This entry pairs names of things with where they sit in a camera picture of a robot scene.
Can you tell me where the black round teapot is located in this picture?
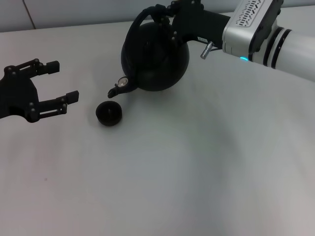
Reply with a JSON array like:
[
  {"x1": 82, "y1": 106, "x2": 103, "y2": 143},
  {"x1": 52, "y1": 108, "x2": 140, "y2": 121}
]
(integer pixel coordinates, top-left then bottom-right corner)
[{"x1": 107, "y1": 6, "x2": 190, "y2": 98}]

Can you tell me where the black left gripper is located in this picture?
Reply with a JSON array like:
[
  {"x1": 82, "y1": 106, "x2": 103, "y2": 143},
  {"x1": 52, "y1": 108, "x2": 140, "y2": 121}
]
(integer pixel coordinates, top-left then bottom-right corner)
[{"x1": 0, "y1": 58, "x2": 80, "y2": 123}]

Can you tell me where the small black teacup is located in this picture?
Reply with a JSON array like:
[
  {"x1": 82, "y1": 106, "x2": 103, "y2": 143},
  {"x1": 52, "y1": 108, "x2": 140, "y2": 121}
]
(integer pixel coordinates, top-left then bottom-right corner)
[{"x1": 95, "y1": 101, "x2": 123, "y2": 127}]

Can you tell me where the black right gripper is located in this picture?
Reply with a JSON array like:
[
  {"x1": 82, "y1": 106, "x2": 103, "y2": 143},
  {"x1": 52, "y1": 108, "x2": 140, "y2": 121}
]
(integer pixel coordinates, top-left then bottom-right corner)
[{"x1": 152, "y1": 0, "x2": 231, "y2": 47}]

